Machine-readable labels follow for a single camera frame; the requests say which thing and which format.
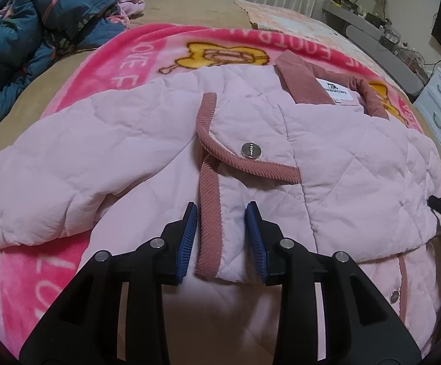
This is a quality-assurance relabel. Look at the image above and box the tan bed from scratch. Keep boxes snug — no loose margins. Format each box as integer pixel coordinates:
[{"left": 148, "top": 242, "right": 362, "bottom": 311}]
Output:
[{"left": 0, "top": 0, "right": 441, "bottom": 365}]

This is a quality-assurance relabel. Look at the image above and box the white drawer chest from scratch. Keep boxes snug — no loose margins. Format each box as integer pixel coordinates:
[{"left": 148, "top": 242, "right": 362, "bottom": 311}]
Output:
[{"left": 412, "top": 66, "right": 441, "bottom": 156}]

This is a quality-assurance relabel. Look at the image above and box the clutter of bottles and cables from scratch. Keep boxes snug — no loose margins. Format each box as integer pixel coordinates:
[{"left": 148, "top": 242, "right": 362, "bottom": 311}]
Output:
[{"left": 332, "top": 0, "right": 401, "bottom": 44}]

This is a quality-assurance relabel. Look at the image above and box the pink quilted jacket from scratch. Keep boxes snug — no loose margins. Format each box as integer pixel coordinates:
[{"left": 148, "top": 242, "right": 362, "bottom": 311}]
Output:
[{"left": 0, "top": 55, "right": 441, "bottom": 362}]

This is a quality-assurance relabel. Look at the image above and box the blue floral quilt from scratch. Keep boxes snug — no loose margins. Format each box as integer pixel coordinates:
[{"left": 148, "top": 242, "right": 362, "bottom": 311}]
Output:
[{"left": 0, "top": 0, "right": 130, "bottom": 130}]

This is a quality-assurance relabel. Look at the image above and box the pink printed blanket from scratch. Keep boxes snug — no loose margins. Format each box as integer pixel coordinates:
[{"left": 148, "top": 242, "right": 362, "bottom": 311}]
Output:
[{"left": 0, "top": 23, "right": 441, "bottom": 354}]

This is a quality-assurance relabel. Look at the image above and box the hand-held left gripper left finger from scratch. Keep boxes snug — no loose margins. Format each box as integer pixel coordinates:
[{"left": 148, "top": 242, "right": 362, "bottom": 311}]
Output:
[{"left": 19, "top": 201, "right": 199, "bottom": 365}]

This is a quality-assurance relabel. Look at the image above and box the light pink garment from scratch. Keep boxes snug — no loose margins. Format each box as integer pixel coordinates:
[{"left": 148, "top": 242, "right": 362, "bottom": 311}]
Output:
[{"left": 118, "top": 0, "right": 145, "bottom": 19}]

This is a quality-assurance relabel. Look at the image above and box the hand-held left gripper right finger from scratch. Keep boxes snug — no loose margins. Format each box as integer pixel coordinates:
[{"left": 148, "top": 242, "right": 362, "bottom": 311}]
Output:
[{"left": 244, "top": 201, "right": 422, "bottom": 365}]

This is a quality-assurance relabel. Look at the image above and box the peach checkered blanket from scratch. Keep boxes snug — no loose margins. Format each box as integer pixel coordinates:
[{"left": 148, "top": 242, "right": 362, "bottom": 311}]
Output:
[{"left": 233, "top": 0, "right": 358, "bottom": 46}]

